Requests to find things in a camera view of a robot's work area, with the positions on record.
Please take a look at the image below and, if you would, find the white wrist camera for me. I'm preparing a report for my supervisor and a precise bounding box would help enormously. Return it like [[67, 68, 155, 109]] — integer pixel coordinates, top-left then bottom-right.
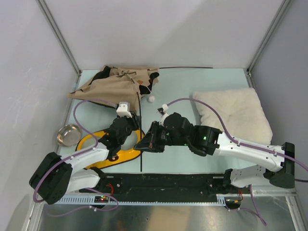
[[116, 102, 132, 118], [157, 104, 169, 126]]

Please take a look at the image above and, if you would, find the black tent pole front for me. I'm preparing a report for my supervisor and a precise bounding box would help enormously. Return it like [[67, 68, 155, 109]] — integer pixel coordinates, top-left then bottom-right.
[[130, 78, 143, 172]]

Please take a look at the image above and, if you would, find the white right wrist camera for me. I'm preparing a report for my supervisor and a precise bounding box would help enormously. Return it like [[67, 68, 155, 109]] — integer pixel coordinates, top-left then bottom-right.
[[157, 104, 169, 126]]

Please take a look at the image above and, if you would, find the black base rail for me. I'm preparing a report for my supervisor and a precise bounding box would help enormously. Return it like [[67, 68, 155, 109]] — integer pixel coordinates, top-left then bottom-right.
[[96, 172, 231, 203]]

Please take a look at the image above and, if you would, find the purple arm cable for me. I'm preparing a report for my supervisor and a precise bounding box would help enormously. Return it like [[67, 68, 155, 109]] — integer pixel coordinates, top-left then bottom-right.
[[33, 99, 120, 217], [167, 97, 308, 226]]

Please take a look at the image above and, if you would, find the small circuit board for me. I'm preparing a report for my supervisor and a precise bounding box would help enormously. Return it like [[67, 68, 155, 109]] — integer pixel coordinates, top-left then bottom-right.
[[94, 196, 109, 203]]

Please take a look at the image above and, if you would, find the aluminium frame post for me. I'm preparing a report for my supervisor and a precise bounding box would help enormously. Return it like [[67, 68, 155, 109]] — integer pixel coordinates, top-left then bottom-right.
[[247, 0, 293, 72], [36, 0, 82, 76]]

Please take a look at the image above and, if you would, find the steel pet bowl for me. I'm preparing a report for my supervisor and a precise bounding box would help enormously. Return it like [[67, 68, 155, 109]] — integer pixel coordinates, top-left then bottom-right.
[[56, 124, 82, 147]]

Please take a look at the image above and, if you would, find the cream fluffy cushion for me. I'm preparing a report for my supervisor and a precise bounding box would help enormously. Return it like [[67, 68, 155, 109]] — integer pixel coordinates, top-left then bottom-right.
[[192, 88, 273, 145]]

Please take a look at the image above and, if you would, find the black tent pole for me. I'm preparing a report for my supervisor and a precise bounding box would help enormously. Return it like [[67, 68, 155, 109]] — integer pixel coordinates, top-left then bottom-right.
[[159, 66, 213, 69], [130, 78, 143, 172]]

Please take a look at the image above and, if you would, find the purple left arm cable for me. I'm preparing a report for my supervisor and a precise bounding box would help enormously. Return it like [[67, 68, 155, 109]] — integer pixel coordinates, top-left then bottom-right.
[[33, 99, 120, 217]]

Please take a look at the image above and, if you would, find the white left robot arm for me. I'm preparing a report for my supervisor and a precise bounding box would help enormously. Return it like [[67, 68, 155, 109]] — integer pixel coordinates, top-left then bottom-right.
[[29, 113, 144, 205]]

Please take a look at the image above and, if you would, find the yellow double bowl holder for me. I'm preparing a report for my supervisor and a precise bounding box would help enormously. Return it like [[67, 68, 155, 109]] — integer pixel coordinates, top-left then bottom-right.
[[75, 129, 145, 169]]

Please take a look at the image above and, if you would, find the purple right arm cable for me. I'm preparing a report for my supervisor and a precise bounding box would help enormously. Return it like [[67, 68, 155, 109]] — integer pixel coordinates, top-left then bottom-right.
[[167, 97, 308, 226]]

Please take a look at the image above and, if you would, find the left aluminium frame post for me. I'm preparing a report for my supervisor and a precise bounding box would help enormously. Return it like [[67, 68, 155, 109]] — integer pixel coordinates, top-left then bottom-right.
[[36, 0, 82, 76]]

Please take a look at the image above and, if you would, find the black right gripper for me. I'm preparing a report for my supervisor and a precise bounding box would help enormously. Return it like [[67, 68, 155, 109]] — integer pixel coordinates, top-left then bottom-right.
[[134, 120, 189, 152]]

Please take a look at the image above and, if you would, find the right aluminium frame post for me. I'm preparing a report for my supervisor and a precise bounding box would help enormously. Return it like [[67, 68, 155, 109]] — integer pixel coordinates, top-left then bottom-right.
[[247, 0, 293, 72]]

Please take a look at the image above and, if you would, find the white pompom toy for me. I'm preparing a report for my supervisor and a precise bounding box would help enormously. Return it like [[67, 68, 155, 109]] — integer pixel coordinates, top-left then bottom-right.
[[148, 95, 155, 103]]

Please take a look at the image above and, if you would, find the black tent pole back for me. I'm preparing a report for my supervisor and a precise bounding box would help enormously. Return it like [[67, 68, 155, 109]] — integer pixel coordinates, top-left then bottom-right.
[[159, 66, 213, 69]]

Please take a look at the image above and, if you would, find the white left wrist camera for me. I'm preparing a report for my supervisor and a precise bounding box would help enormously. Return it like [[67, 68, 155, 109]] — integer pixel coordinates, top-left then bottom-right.
[[116, 102, 132, 118]]

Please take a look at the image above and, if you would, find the beige fabric pet tent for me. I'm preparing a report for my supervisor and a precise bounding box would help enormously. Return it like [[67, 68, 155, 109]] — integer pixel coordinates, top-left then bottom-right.
[[68, 65, 159, 113]]

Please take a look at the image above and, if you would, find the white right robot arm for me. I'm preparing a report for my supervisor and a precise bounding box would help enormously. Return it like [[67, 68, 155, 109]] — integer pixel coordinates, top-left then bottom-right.
[[134, 113, 295, 193]]

